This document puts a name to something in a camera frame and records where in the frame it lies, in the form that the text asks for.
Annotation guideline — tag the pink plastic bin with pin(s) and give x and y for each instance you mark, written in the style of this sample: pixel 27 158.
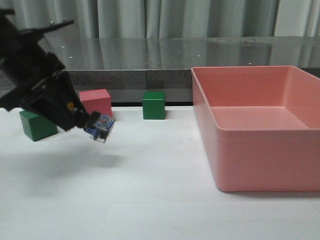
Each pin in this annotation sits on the pink plastic bin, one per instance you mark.
pixel 260 126

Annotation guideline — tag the dark grey glossy counter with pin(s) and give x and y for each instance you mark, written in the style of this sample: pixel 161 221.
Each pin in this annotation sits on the dark grey glossy counter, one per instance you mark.
pixel 130 66

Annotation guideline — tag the left green cube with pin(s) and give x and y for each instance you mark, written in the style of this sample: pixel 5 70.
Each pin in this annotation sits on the left green cube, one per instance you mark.
pixel 36 127

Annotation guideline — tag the yellow push button switch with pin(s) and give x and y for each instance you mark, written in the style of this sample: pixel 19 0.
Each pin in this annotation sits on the yellow push button switch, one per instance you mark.
pixel 99 126

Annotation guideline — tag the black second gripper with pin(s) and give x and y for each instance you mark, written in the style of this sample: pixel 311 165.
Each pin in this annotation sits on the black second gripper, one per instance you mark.
pixel 41 84

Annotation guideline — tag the pink cube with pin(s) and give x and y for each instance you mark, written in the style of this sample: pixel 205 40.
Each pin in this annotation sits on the pink cube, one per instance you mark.
pixel 98 100

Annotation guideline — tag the green cube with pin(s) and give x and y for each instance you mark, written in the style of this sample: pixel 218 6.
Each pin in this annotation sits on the green cube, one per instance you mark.
pixel 36 127
pixel 153 106

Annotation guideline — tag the grey curtain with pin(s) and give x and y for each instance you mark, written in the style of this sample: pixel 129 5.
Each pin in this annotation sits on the grey curtain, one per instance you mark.
pixel 129 19

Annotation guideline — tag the right green cube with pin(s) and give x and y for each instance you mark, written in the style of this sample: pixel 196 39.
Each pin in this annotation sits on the right green cube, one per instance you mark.
pixel 153 106

